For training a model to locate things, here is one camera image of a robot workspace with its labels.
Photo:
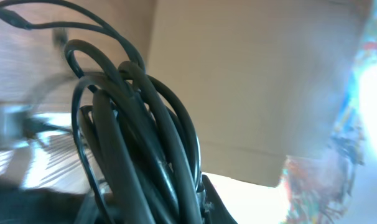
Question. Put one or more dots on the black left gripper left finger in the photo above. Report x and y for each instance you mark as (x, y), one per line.
(45, 206)

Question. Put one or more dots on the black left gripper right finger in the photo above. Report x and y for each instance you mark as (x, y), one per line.
(212, 207)

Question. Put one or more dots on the colourful painted wall panel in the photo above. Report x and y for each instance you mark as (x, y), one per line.
(341, 187)

